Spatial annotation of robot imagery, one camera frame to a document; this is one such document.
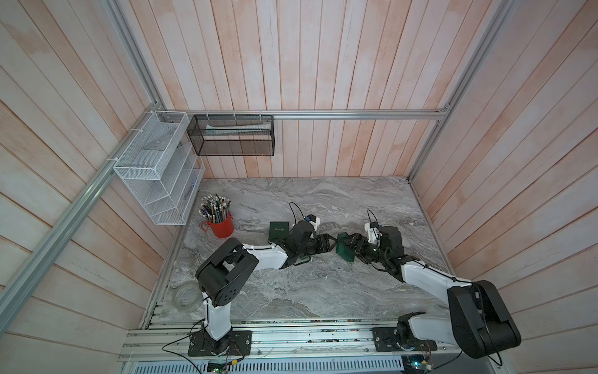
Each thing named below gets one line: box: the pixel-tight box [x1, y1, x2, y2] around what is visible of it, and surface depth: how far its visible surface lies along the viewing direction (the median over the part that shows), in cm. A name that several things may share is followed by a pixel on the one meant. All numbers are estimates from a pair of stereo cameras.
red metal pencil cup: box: [200, 212, 235, 239], surface depth 102 cm
